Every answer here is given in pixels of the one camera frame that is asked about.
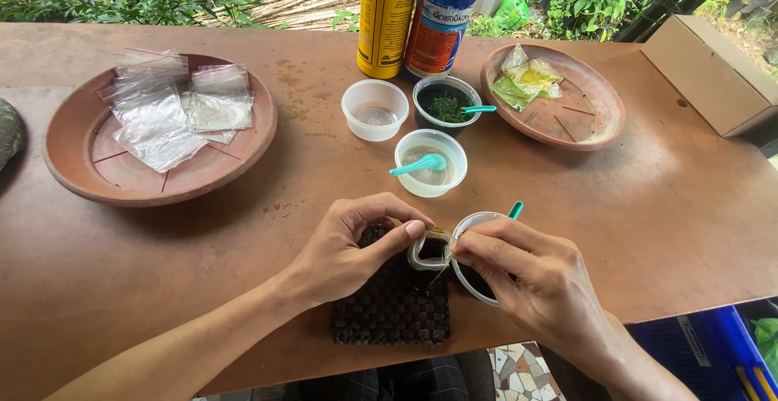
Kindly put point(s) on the person's left hand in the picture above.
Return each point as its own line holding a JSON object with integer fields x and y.
{"x": 340, "y": 255}

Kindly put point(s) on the person's right hand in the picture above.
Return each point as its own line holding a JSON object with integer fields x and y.
{"x": 547, "y": 285}

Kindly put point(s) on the small clear zip bag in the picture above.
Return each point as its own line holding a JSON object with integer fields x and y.
{"x": 433, "y": 249}

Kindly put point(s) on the dark woven mat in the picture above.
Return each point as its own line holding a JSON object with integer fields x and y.
{"x": 389, "y": 310}

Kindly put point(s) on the clear cup with dark contents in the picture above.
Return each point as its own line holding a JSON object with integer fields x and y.
{"x": 471, "y": 279}

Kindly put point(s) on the teal plastic spoon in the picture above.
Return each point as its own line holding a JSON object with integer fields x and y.
{"x": 516, "y": 209}
{"x": 419, "y": 164}
{"x": 479, "y": 109}

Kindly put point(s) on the clear cup with cloudy liquid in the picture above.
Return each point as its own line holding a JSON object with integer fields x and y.
{"x": 437, "y": 182}

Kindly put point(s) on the person's dark checked trousers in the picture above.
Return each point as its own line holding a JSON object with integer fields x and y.
{"x": 395, "y": 383}

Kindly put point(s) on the blue plastic crate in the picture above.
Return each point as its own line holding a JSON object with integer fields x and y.
{"x": 674, "y": 352}

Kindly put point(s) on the empty clear plastic cup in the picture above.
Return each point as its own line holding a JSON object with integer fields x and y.
{"x": 375, "y": 112}

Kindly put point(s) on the small terracotta plate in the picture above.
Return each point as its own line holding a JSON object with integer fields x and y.
{"x": 583, "y": 115}

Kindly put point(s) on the clear cup with green herbs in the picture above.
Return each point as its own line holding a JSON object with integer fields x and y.
{"x": 447, "y": 106}

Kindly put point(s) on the zip bag with green contents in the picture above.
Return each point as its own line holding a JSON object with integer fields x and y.
{"x": 510, "y": 92}

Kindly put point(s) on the zip bag with yellow contents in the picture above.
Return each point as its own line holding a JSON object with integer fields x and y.
{"x": 538, "y": 75}

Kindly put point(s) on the zip bag with pale contents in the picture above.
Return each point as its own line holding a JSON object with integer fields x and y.
{"x": 515, "y": 56}

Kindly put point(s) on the pile of empty zip bags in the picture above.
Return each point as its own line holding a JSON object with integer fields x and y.
{"x": 155, "y": 115}

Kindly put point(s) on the yellow bottle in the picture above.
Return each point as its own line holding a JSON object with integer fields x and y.
{"x": 389, "y": 18}

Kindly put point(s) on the blue bottle with red label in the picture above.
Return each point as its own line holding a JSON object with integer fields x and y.
{"x": 440, "y": 24}

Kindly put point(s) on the brown cardboard box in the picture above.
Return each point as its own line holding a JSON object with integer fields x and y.
{"x": 711, "y": 73}

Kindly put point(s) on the green plastic bag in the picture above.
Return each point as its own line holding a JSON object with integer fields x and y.
{"x": 512, "y": 12}

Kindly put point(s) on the large terracotta plate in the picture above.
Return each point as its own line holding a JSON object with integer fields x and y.
{"x": 79, "y": 158}

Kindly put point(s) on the black pipes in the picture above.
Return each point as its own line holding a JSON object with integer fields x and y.
{"x": 674, "y": 0}

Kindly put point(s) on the dark grey stone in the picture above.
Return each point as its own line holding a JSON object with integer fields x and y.
{"x": 11, "y": 133}

